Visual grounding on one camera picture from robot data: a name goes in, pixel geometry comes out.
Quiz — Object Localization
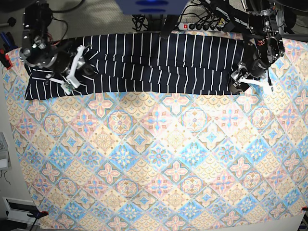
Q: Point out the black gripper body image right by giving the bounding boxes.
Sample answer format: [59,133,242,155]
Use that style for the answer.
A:
[231,59,269,84]

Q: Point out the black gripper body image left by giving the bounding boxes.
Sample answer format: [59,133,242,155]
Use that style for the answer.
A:
[47,49,77,73]

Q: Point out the navy white striped T-shirt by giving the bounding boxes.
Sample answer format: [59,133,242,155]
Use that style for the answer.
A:
[24,32,246,102]

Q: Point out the red black clamp upper left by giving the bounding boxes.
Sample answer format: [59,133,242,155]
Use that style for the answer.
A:
[0,32,17,70]

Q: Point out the white power strip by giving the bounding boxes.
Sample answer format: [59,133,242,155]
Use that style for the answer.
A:
[178,19,227,32]

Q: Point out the patterned tile tablecloth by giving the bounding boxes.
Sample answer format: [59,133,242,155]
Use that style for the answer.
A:
[0,39,308,231]

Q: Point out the white device left edge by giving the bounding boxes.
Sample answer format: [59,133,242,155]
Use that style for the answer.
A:
[0,132,12,170]

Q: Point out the blue black clamp lower left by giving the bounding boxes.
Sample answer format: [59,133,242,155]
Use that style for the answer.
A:
[27,211,49,219]

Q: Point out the white box lower left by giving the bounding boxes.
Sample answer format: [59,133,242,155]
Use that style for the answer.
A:
[2,197,37,224]

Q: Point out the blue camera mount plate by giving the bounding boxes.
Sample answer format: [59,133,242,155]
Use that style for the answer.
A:
[116,0,188,15]

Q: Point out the black center post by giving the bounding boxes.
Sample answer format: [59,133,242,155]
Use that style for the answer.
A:
[160,14,179,39]

